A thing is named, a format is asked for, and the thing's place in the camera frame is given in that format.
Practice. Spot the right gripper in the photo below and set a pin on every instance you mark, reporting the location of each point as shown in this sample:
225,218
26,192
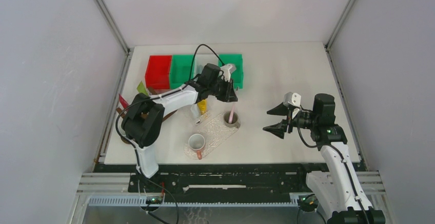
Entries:
279,128

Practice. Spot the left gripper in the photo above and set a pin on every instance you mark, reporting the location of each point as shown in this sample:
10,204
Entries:
229,95

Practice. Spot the pink toothbrush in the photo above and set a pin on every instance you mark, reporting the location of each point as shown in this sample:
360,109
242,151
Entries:
232,112

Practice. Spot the grey ceramic mug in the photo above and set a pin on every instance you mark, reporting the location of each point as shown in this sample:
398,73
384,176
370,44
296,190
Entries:
235,123

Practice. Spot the clear holder with wooden ends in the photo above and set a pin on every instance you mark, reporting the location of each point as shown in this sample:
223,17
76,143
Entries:
150,90

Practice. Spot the green yellow toothpaste tube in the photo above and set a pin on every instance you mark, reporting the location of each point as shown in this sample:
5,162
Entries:
142,89

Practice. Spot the red toothpaste tube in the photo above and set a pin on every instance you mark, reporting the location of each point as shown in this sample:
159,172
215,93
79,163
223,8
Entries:
122,101

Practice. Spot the white toothpaste tube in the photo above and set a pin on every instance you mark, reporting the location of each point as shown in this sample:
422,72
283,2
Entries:
195,114

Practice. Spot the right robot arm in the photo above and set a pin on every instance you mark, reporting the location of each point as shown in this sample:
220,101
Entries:
338,191

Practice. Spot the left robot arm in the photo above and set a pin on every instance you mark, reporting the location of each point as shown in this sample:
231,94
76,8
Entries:
139,124

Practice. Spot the green bin with toothpaste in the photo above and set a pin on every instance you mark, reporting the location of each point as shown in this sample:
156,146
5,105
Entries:
238,74

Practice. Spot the clear textured oval tray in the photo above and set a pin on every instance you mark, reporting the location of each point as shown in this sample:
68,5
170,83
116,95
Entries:
214,132

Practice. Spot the brown wooden oval tray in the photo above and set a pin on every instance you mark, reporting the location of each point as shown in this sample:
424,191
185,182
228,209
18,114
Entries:
143,116

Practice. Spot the white translucent bin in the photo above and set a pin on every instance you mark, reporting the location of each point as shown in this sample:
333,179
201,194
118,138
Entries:
201,60

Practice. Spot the green bin with cups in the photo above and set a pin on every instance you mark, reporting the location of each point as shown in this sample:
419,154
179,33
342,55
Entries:
180,70

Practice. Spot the red plastic bin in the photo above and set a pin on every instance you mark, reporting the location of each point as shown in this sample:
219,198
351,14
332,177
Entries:
157,72

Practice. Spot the right circuit board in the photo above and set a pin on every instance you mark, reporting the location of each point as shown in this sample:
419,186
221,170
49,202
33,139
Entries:
309,203

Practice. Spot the circuit board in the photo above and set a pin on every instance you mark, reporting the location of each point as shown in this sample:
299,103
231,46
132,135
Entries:
309,203
154,201

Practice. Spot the left circuit board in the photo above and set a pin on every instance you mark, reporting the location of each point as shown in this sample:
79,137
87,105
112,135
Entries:
154,201

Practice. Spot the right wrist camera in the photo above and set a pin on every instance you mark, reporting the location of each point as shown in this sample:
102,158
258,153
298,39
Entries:
292,101

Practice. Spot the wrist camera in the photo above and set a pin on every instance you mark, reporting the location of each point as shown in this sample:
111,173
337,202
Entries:
227,69
292,101

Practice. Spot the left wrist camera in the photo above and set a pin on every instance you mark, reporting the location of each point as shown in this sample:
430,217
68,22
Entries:
227,69

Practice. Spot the black front rail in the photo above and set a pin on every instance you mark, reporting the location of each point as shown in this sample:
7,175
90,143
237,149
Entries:
223,183

